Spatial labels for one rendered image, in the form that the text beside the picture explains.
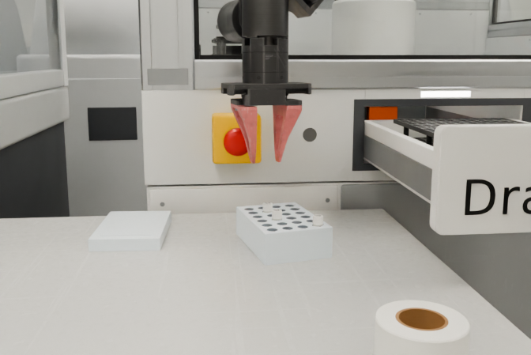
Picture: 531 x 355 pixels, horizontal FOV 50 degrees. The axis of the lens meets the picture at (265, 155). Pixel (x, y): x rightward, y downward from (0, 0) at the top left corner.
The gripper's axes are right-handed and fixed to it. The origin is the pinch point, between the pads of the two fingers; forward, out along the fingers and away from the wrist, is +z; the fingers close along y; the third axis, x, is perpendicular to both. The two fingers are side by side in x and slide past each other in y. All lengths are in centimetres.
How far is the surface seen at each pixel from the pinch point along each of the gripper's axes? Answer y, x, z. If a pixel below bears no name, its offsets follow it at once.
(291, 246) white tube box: -1.0, 8.6, 9.3
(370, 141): -18.8, -9.9, 0.1
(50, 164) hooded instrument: 38, -100, 17
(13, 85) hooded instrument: 40, -67, -7
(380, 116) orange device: -38, -47, 0
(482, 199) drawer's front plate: -17.3, 20.4, 2.0
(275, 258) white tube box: 1.0, 8.7, 10.6
